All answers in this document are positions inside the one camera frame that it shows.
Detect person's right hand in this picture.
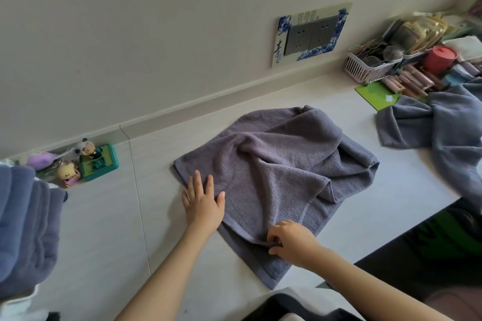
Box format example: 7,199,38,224
267,220,326,269

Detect person's left hand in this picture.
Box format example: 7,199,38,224
182,170,226,236

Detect grey-purple towel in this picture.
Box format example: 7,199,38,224
172,105,380,290

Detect person's left forearm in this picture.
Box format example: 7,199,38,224
115,224,223,321

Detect person's right forearm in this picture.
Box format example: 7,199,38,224
303,247,457,321

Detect person's black and white top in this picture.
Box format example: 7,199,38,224
241,287,364,321

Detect green toy box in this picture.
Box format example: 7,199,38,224
79,143,119,182

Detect panda figurine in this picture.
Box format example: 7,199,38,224
73,138,103,160

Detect yellow-headed doll figurine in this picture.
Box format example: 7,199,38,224
56,160,82,188

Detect person's dark trousers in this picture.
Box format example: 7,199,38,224
354,198,482,304

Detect purple plush toy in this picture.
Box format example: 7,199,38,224
26,151,58,172

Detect stack of folded blue-grey towels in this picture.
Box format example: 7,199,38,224
0,165,69,299

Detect green card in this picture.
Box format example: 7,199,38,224
355,81,402,112

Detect white slatted plastic basket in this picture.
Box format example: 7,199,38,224
343,43,404,85

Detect crumpled grey-blue towel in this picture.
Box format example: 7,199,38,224
376,78,482,217

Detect row of pink tubes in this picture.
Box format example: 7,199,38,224
380,63,446,100

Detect red plastic cup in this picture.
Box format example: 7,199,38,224
422,45,458,74

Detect bundle of clear packets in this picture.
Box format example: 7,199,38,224
383,12,452,59

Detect white box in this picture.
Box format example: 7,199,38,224
442,35,482,62

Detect blue and white socket frame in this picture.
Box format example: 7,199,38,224
271,2,353,69

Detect grey wall socket panel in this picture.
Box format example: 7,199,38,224
283,15,338,56

